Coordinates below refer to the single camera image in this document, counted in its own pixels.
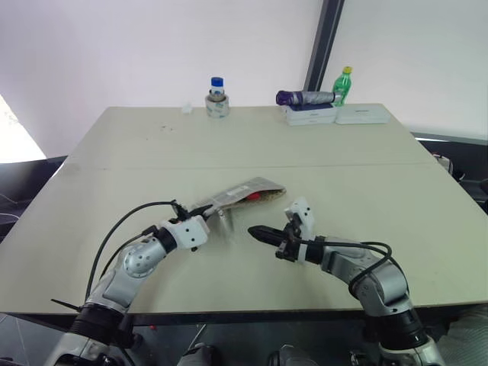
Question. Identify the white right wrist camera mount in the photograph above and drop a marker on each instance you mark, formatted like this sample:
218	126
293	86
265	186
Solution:
305	215

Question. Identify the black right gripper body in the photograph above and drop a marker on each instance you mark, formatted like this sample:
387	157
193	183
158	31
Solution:
290	244

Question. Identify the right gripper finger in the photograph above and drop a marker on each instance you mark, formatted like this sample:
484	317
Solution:
267	231
268	240

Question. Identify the white tape roll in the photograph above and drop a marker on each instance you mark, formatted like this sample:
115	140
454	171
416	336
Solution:
217	106

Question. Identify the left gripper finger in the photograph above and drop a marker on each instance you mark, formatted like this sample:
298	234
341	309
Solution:
201	210

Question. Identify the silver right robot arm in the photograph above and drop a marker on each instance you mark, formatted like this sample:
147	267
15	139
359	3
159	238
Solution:
377	274

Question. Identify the silver snack bag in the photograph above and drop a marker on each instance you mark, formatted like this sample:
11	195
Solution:
244	188

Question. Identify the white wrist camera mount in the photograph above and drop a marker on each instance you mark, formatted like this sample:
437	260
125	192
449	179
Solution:
305	215
188	232

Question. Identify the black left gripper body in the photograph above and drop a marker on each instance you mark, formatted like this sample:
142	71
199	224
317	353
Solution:
188	215

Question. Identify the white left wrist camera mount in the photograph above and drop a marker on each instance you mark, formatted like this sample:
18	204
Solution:
188	232

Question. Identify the red and black marker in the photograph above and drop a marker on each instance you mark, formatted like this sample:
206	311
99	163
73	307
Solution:
253	196

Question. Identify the folded purple grey umbrella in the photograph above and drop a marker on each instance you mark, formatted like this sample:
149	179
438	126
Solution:
305	98

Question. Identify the flat white box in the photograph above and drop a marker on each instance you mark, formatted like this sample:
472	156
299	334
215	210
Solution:
362	114

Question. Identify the white box with blue lid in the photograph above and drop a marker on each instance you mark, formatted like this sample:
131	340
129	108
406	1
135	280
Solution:
310	115

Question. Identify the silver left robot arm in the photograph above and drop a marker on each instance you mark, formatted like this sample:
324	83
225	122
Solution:
126	274

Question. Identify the dark rounded grey shape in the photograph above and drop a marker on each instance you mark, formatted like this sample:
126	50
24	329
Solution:
198	354
291	356

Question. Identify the clear bottle with blue cap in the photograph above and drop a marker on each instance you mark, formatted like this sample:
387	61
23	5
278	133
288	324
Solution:
216	85

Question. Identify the green bottle with yellow cap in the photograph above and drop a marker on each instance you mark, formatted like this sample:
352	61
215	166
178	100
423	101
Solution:
342	89

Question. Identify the dark window frame post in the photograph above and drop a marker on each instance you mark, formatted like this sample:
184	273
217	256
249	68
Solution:
326	42

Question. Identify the crumpled white paper scrap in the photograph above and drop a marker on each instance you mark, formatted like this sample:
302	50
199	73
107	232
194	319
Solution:
187	108

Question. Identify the black table frame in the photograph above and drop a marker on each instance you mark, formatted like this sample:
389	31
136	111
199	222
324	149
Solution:
228	318

